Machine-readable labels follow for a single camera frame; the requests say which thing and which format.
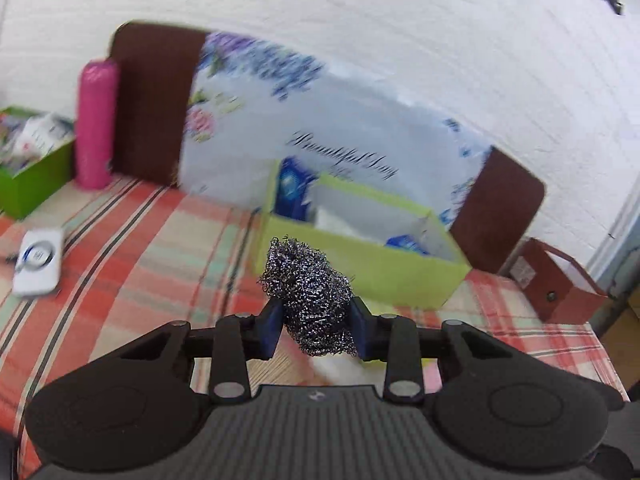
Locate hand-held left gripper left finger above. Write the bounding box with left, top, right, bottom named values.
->
left=117, top=296, right=286, bottom=406

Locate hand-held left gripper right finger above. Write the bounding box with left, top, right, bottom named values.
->
left=347, top=296, right=506, bottom=406

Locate steel wool scourer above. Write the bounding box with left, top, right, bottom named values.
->
left=256, top=236, right=358, bottom=358

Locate light green cardboard box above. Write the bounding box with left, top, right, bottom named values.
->
left=255, top=160, right=473, bottom=308

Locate white paper tissue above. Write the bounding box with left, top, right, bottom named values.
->
left=310, top=352, right=391, bottom=386

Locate small blue white packet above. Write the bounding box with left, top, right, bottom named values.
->
left=384, top=234, right=432, bottom=257

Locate white tissue pack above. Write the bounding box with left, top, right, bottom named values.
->
left=314, top=200, right=388, bottom=246

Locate plaid blanket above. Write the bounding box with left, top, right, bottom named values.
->
left=0, top=175, right=631, bottom=480

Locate red brown small box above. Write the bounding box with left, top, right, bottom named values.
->
left=510, top=237, right=608, bottom=326

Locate white charging pad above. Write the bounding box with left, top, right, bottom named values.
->
left=12, top=227, right=66, bottom=297

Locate brown wooden headboard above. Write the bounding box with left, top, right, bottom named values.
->
left=107, top=20, right=547, bottom=276

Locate pink bottle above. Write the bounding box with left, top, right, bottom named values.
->
left=75, top=59, right=121, bottom=191

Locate dark green cardboard box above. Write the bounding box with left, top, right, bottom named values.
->
left=0, top=105, right=77, bottom=221

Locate white printed packet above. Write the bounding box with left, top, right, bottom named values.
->
left=10, top=112, right=76, bottom=161

